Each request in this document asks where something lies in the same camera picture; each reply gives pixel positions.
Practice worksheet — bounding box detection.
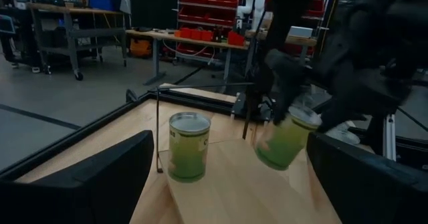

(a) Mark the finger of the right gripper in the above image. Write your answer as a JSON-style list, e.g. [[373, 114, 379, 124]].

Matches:
[[316, 109, 368, 134], [265, 48, 310, 124]]

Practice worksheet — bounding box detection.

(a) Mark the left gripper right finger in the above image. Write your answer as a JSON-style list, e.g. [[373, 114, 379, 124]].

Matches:
[[306, 132, 428, 224]]

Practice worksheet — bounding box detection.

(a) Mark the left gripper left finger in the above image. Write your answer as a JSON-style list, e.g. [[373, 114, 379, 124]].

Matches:
[[0, 129, 155, 224]]

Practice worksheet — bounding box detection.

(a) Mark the light wooden shelf board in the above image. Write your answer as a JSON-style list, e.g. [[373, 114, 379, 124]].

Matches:
[[158, 137, 342, 224]]

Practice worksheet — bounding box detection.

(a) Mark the white box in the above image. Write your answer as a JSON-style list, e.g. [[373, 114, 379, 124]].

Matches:
[[288, 25, 314, 39]]

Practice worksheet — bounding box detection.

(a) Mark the rack with red bins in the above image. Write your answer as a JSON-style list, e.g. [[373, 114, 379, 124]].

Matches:
[[176, 0, 242, 64]]

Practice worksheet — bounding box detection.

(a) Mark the wooden workbench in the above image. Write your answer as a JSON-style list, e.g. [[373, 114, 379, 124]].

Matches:
[[126, 28, 251, 86]]

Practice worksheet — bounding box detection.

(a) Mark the orange bag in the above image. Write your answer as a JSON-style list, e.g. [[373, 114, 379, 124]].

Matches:
[[129, 37, 153, 58]]

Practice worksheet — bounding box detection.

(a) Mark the grey wheeled cart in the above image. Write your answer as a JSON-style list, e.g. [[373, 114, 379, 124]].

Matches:
[[25, 1, 128, 82]]

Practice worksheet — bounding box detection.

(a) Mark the blue storage bin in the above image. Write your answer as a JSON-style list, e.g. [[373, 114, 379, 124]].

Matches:
[[88, 0, 117, 12]]

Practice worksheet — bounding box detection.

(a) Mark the silver aluminium post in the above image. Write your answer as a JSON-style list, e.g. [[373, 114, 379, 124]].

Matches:
[[382, 112, 398, 162]]

